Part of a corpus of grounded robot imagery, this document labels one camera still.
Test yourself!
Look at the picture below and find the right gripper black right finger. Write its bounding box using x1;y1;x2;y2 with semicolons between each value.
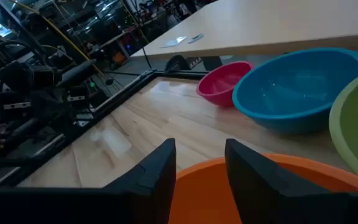
224;138;358;224

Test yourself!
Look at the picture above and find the orange plastic bowl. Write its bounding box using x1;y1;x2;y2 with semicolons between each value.
168;152;358;224

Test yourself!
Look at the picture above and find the black table edge frame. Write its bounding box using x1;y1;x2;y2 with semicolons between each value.
0;68;209;190

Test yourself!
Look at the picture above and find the yellow cable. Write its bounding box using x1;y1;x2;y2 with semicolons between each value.
9;0;105;77

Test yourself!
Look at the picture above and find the pink plastic bowl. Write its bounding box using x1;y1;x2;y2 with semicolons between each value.
196;60;255;108

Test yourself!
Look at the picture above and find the blue plastic bowl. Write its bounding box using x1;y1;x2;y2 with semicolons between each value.
232;47;358;135

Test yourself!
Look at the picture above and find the green plastic bowl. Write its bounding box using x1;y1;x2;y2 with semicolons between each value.
328;65;358;184

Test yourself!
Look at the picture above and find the grey paper slip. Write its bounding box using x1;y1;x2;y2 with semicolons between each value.
187;33;204;44

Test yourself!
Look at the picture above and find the white paper sheet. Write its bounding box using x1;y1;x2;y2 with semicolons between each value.
160;35;188;49

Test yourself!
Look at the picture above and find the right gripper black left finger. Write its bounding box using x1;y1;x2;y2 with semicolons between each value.
0;138;177;224

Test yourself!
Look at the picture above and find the white tape patch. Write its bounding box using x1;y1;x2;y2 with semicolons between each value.
89;126;132;160

